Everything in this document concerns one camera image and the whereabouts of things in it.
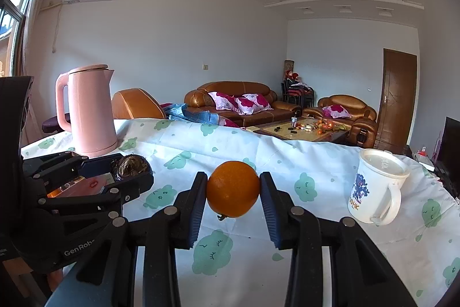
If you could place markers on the white mug with blue print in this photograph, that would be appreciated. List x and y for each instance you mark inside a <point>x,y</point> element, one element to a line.
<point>370,188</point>

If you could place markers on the pink electric kettle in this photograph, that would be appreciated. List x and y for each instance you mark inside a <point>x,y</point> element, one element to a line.
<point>91,109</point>

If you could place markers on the blue plaid cloth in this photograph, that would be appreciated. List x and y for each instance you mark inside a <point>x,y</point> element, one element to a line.
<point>196,114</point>

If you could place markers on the pink tin box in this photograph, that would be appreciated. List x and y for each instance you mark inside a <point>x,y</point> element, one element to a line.
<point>90,183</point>

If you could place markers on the hairy brown taro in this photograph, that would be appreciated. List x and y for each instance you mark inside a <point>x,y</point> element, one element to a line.
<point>131,165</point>

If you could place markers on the orange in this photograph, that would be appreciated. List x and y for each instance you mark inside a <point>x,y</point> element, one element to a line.
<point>233,188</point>

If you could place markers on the brown leather sofa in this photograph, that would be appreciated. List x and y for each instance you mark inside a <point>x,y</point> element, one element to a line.
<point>233,87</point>

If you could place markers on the wooden coffee table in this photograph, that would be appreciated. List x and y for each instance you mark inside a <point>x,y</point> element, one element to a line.
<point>284,130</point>

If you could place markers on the brown wooden door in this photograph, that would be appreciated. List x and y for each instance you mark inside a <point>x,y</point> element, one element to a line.
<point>395,98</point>

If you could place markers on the beige curtain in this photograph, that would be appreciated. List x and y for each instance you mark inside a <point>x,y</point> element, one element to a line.
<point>36,23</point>

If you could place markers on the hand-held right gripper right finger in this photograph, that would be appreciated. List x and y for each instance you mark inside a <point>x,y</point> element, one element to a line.
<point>271,213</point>

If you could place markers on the dark round stool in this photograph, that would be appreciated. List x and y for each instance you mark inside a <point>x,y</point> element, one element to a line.
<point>54,123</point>

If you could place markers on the brown leather armchair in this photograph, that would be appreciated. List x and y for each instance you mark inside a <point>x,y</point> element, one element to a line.
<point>363,116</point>

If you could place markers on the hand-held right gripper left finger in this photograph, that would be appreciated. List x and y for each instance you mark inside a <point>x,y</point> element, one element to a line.
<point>196,213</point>

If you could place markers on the black television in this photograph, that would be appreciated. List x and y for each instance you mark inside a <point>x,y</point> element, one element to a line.
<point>449,148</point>

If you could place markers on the brown leather chair back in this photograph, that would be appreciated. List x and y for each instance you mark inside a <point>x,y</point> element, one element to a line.
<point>133,103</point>

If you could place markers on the tall patterned floor vase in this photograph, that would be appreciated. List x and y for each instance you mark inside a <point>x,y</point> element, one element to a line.
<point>288,66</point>

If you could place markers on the white tablecloth with green clouds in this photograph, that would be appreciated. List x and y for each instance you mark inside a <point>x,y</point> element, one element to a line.
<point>316,163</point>

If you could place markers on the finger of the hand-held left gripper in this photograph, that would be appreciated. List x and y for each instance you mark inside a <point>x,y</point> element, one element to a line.
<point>61,163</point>
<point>125,190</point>

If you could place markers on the stacked dark chairs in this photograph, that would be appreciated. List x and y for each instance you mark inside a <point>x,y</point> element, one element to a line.
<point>296,93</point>

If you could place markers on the window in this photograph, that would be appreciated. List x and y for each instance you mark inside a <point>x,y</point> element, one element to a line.
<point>12,23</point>

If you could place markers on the pink floral cushion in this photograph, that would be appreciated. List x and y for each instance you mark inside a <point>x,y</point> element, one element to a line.
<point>336,111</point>
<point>222,101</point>
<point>253,103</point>

